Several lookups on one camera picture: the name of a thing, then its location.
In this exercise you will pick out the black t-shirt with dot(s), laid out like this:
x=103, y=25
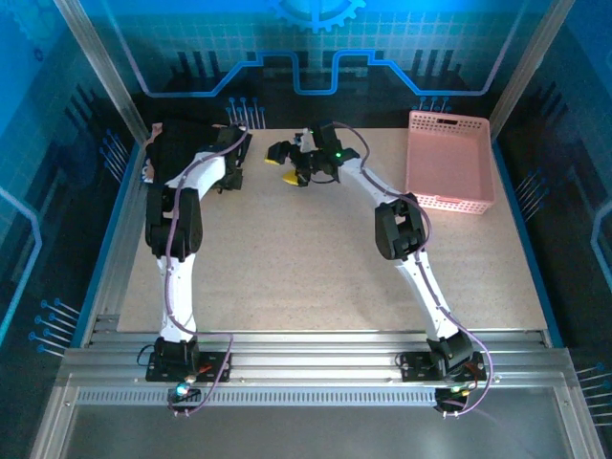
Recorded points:
x=181, y=143

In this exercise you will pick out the pink t-shirt with pixel print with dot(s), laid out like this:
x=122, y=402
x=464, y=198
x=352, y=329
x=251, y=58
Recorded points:
x=157, y=129

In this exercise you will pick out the pink plastic basket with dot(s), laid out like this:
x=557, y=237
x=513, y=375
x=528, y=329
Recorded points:
x=444, y=158

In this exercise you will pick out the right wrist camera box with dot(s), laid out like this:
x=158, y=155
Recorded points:
x=306, y=138

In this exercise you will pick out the aluminium table side rail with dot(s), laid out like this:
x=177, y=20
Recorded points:
x=129, y=215

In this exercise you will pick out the aluminium frame post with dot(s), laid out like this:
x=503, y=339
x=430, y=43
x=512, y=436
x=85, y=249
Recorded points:
x=531, y=62
x=105, y=62

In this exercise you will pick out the aluminium rail frame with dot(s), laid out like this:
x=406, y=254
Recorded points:
x=311, y=358

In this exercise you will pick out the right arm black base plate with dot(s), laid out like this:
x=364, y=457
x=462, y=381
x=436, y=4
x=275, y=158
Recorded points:
x=416, y=370

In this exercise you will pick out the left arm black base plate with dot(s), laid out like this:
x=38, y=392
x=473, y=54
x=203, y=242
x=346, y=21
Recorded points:
x=158, y=373

